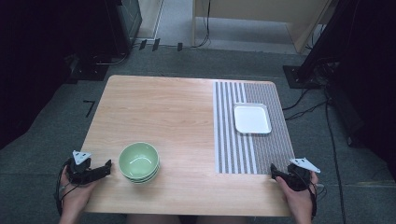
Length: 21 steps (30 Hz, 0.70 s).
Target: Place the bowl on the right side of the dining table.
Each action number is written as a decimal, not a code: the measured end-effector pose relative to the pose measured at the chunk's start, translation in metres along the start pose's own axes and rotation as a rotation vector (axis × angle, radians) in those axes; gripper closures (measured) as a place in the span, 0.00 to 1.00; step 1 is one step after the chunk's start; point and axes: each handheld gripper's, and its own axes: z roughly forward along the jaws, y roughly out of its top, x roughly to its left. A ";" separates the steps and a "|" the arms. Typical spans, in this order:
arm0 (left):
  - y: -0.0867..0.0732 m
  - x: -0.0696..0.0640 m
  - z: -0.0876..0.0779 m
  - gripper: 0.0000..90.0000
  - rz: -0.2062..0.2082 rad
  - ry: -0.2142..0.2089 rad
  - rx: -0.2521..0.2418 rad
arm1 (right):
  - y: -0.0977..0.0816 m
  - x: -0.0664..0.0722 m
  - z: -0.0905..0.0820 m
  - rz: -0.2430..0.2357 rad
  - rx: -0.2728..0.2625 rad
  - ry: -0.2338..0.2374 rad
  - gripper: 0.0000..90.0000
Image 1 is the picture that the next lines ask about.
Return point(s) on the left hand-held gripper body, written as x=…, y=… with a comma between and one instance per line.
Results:
x=79, y=169

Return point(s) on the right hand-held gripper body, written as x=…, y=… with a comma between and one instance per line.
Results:
x=299, y=175

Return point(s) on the green bowl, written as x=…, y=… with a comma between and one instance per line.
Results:
x=138, y=160
x=147, y=182
x=146, y=179

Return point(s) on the person's right hand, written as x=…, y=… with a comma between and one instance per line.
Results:
x=297, y=202

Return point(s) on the person's left hand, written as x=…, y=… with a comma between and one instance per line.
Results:
x=76, y=196

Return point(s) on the grey striped placemat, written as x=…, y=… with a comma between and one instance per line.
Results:
x=274, y=149

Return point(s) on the white square tray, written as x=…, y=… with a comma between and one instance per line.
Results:
x=251, y=118

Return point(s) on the black stand base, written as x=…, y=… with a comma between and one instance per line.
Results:
x=297, y=77

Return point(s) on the black stand foot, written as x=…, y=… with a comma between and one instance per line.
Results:
x=88, y=70

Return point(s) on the dark cabinet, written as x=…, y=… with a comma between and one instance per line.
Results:
x=124, y=25

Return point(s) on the light wooden cabinet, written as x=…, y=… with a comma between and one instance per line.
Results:
x=249, y=7

